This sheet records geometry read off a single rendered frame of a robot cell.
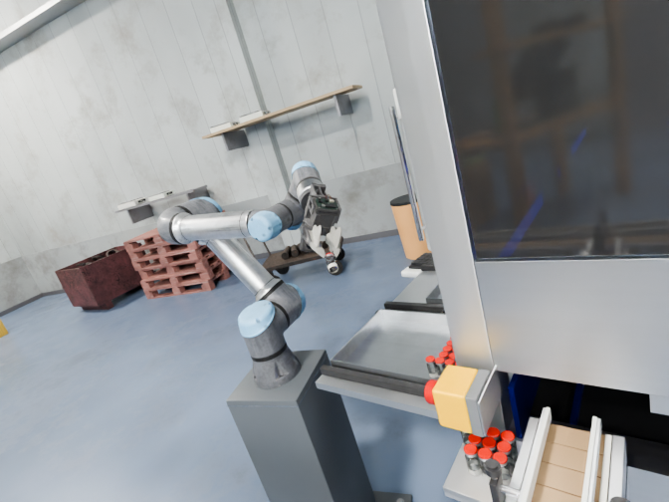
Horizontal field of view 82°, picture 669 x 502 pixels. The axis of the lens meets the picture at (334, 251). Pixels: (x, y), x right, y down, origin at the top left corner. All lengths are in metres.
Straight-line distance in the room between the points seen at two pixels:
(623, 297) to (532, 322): 0.12
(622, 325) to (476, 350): 0.21
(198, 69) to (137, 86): 1.06
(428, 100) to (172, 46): 5.65
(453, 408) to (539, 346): 0.16
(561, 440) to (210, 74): 5.52
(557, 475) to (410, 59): 0.60
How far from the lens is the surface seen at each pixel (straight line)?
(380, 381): 0.93
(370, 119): 4.89
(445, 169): 0.58
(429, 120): 0.58
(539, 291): 0.61
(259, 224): 0.99
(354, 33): 4.97
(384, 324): 1.18
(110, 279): 6.50
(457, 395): 0.65
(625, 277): 0.59
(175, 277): 5.60
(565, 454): 0.71
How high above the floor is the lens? 1.45
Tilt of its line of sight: 16 degrees down
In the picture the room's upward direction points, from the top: 17 degrees counter-clockwise
